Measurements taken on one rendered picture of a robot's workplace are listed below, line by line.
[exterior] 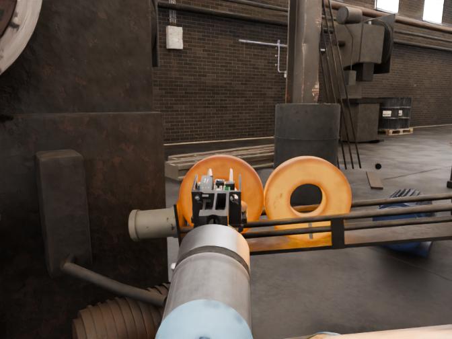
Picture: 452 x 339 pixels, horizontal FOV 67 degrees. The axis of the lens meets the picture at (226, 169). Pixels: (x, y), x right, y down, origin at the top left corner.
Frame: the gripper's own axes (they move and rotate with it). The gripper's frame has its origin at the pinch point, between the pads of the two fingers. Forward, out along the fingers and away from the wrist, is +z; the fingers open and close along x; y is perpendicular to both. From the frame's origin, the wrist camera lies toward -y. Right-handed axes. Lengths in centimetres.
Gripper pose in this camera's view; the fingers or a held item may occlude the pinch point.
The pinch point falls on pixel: (222, 186)
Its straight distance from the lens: 63.5
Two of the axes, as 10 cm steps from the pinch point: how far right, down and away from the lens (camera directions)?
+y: -0.2, -8.9, -4.5
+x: -10.0, 0.0, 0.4
